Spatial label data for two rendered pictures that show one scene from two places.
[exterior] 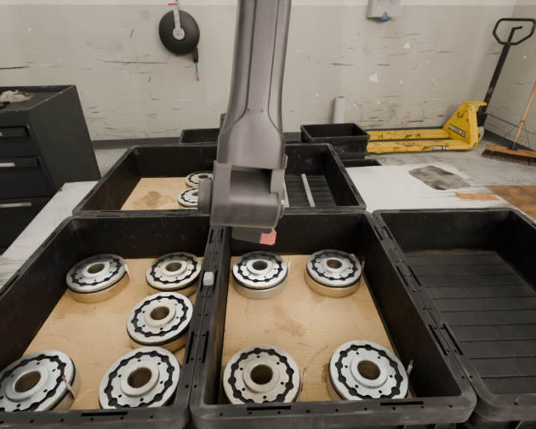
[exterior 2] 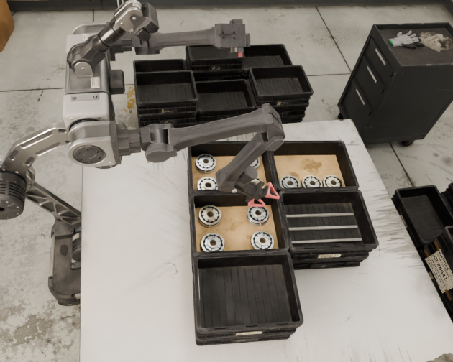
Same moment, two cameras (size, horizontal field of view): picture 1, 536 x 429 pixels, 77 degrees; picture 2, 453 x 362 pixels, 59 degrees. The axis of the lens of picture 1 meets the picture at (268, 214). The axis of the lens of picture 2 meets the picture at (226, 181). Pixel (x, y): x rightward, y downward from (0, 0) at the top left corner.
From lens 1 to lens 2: 145 cm
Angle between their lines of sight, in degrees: 59
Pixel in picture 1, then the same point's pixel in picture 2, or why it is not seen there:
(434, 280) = (265, 287)
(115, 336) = not seen: hidden behind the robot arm
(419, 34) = not seen: outside the picture
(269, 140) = (224, 176)
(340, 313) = (241, 244)
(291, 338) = (229, 226)
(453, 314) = (245, 286)
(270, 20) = (236, 161)
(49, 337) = (224, 159)
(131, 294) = not seen: hidden behind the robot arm
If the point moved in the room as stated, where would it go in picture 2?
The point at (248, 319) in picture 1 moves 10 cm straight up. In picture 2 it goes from (236, 213) to (239, 202)
